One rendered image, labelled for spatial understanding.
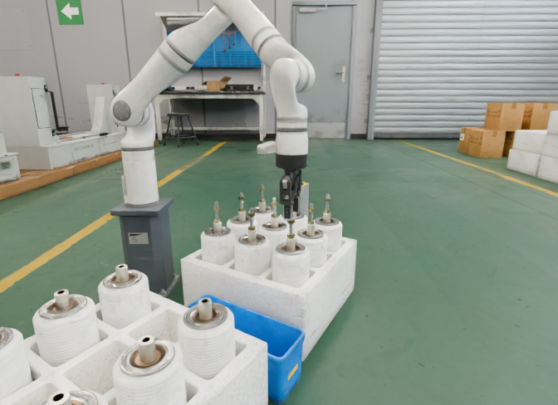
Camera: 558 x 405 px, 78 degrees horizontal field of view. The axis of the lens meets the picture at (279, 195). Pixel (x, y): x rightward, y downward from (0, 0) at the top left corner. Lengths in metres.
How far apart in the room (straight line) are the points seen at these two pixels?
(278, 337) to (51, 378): 0.44
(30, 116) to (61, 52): 3.77
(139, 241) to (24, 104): 2.39
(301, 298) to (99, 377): 0.42
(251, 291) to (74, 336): 0.39
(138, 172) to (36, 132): 2.31
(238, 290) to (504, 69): 6.31
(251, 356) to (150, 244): 0.58
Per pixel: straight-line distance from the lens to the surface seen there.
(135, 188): 1.11
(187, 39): 1.00
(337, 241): 1.07
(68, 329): 0.73
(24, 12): 7.40
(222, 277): 0.94
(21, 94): 3.39
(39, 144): 3.36
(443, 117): 6.43
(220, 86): 5.56
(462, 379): 0.98
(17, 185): 2.93
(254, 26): 0.86
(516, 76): 6.97
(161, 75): 1.02
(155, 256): 1.15
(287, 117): 0.77
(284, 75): 0.75
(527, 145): 3.76
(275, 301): 0.87
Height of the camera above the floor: 0.61
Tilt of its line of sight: 15 degrees down
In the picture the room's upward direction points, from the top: straight up
